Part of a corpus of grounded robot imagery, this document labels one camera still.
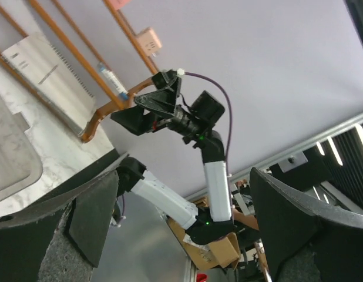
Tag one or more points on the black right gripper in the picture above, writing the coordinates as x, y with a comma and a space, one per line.
195, 124

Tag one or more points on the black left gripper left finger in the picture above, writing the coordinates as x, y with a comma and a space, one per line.
59, 239

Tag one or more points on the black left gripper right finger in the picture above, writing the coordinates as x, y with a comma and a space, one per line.
306, 239

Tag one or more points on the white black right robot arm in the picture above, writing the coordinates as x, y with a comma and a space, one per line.
136, 178

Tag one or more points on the white marker pen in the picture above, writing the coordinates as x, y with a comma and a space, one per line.
113, 80

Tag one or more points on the pink cube power socket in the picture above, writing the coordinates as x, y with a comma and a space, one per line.
149, 42

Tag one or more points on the brown cardboard box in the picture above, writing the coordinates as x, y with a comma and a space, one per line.
211, 246

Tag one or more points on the clear plastic bin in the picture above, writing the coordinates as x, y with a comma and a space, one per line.
20, 165

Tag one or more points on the orange wooden rack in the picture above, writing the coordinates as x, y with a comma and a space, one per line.
64, 82

